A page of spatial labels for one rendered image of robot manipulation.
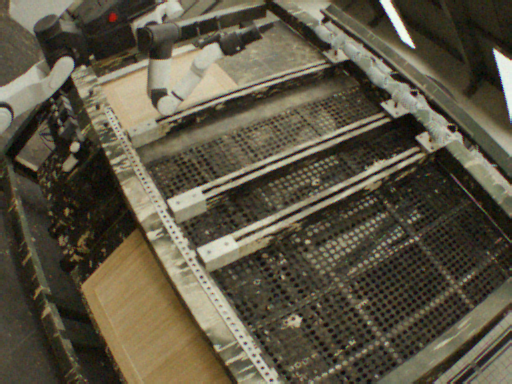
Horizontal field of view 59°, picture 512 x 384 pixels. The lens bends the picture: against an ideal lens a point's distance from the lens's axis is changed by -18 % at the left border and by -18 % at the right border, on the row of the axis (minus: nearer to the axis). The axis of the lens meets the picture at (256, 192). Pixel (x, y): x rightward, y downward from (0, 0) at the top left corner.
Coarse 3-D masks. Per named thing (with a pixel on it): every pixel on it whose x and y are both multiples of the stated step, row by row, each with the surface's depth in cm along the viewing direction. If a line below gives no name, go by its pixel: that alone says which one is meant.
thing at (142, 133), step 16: (336, 48) 235; (320, 64) 242; (336, 64) 242; (256, 80) 231; (272, 80) 234; (288, 80) 233; (304, 80) 239; (224, 96) 225; (240, 96) 225; (256, 96) 230; (176, 112) 217; (192, 112) 217; (208, 112) 222; (224, 112) 227; (128, 128) 210; (144, 128) 210; (160, 128) 213; (176, 128) 218
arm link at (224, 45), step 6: (216, 36) 191; (222, 36) 194; (204, 42) 193; (210, 42) 192; (216, 42) 193; (222, 42) 189; (228, 42) 188; (222, 48) 190; (228, 48) 189; (222, 54) 191; (228, 54) 191; (234, 54) 192; (216, 60) 193; (222, 60) 198
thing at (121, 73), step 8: (184, 48) 254; (192, 48) 254; (176, 56) 252; (136, 64) 246; (144, 64) 246; (112, 72) 242; (120, 72) 242; (128, 72) 242; (104, 80) 238; (112, 80) 240
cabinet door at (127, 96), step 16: (176, 64) 249; (128, 80) 241; (144, 80) 241; (176, 80) 240; (208, 80) 240; (224, 80) 239; (112, 96) 233; (128, 96) 233; (144, 96) 233; (192, 96) 232; (208, 96) 232; (128, 112) 225; (144, 112) 225
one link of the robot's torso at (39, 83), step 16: (64, 64) 181; (16, 80) 184; (32, 80) 182; (48, 80) 182; (64, 80) 187; (0, 96) 178; (16, 96) 180; (32, 96) 185; (48, 96) 187; (16, 112) 185
